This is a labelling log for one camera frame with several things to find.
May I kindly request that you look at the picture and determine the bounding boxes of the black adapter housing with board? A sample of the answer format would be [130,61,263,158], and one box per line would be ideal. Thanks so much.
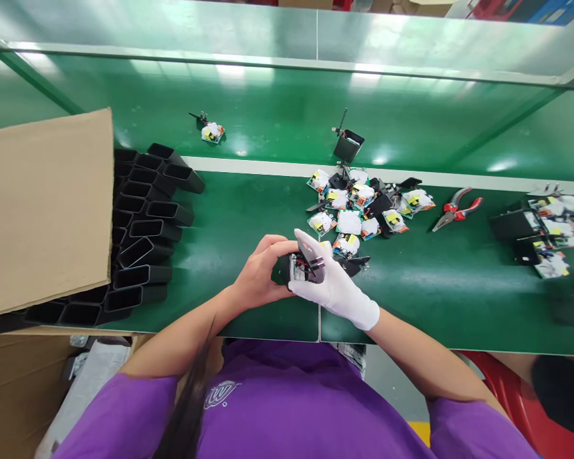
[271,240,330,291]

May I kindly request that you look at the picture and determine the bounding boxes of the pile of circuit boards with plugs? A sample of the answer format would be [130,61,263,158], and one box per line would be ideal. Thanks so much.
[305,164,437,279]

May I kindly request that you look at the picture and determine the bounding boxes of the brown cardboard box flap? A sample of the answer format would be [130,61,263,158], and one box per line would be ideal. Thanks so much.
[0,107,114,321]

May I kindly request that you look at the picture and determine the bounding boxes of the green shelf with metal frame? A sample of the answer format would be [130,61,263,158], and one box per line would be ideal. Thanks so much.
[0,0,574,130]

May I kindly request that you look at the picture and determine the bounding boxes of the red plastic stool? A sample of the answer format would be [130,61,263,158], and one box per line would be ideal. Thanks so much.
[458,350,574,459]

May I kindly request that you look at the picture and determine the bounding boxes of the person's right thumb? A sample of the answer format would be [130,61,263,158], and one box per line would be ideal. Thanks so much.
[286,279,318,296]

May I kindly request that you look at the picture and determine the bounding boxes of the person's right hand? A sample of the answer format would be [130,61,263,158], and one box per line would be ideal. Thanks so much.
[286,228,381,332]

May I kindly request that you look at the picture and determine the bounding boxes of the person's right index finger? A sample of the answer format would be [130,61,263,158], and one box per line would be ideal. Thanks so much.
[293,228,320,261]

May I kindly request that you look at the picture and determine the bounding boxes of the person's left hand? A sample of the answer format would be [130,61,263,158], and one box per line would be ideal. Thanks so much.
[232,233,299,312]

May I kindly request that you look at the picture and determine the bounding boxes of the heap of assembled black adapters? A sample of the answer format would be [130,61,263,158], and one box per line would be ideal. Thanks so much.
[488,183,574,280]

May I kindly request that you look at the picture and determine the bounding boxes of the person's left fingers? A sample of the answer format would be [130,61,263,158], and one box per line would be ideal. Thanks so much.
[256,233,299,268]

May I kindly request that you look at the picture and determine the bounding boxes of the person's left thumb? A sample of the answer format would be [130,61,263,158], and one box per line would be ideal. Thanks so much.
[260,285,297,304]

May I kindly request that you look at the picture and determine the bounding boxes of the upright black housing with cable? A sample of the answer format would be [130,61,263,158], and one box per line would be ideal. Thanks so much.
[331,107,366,164]

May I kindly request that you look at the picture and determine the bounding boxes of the brown cardboard carton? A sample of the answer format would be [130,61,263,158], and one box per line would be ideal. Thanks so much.
[0,328,140,459]

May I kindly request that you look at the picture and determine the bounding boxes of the single circuit board with plug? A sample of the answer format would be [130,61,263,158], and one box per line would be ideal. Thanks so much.
[188,110,226,144]

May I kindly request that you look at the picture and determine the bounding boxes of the red-handled pliers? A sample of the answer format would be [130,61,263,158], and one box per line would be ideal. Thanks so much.
[431,187,485,234]

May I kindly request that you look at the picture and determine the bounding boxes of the person's body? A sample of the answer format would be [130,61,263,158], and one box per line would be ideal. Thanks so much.
[51,338,541,459]

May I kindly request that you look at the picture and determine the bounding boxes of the pile of empty black housings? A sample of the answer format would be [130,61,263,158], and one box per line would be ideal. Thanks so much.
[22,142,207,329]

